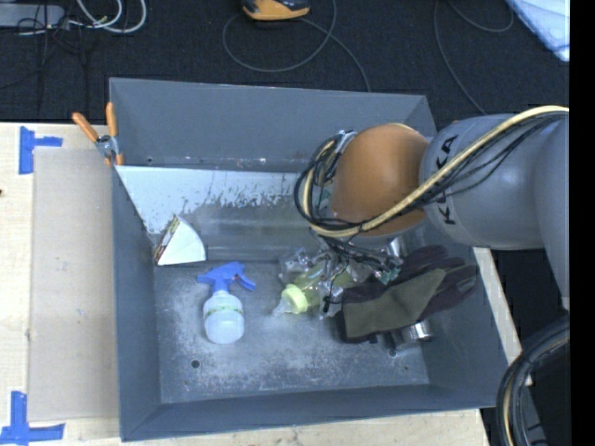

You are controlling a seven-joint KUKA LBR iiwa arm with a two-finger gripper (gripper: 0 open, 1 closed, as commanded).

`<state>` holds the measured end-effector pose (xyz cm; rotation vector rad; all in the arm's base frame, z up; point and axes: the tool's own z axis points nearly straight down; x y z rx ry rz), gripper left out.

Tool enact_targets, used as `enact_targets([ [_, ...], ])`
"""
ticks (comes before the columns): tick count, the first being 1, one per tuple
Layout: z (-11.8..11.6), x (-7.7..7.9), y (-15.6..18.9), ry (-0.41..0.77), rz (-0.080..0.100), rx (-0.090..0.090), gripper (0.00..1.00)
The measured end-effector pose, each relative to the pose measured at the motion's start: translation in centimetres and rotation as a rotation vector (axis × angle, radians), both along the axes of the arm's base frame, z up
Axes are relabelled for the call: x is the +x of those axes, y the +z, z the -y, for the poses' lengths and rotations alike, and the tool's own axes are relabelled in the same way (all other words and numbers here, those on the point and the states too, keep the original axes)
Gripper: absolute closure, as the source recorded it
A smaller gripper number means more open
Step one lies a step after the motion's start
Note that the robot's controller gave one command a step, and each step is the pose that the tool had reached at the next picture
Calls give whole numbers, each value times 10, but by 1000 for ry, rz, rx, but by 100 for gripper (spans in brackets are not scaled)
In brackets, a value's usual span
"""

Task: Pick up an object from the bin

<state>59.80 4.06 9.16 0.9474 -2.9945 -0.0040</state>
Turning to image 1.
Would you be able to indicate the grey metal bin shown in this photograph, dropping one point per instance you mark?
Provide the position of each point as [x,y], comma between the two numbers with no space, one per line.
[279,365]

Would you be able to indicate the brown cardboard board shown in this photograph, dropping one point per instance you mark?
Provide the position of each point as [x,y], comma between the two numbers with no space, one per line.
[70,272]

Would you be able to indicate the clear bottle with yellow cap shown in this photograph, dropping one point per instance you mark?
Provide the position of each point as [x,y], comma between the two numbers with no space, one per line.
[297,295]

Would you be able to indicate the olive and dark brown glove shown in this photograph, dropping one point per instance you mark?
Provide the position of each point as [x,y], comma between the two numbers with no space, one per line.
[390,305]

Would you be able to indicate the white wedge-shaped box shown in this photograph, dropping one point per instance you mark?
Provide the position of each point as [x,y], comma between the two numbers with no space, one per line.
[186,246]

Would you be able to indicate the shiny metal cylinder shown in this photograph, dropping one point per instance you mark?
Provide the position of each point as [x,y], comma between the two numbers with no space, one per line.
[418,330]

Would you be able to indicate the white and blue spray bottle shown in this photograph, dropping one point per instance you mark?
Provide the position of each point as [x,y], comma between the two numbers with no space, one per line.
[224,316]

